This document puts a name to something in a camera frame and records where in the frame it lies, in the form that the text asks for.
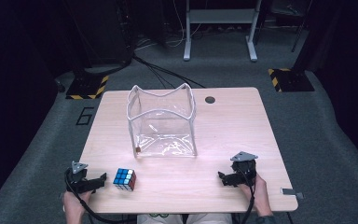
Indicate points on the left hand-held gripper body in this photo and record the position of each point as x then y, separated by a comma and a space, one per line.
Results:
76, 182

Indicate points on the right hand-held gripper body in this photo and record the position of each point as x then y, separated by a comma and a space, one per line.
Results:
245, 168

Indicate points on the multicoloured puzzle cube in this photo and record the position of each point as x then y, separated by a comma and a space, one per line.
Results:
124, 179

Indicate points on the clear plastic bag white trim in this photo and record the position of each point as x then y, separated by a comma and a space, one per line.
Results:
163, 124

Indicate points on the person's left hand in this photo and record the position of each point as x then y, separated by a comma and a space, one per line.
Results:
74, 203

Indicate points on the person's light clothing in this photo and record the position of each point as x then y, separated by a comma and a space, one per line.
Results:
183, 219

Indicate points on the dark round table grommet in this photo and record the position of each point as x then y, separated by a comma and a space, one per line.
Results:
210, 100

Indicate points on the black stand yellow striped base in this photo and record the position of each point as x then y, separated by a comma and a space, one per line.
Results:
88, 85
292, 80

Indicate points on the black caster wheel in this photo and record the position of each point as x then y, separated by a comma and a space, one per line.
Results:
60, 85

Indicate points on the grey metal table bracket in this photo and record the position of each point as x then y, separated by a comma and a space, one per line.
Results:
292, 193

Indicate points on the white metal desk frame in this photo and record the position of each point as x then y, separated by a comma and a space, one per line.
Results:
220, 15

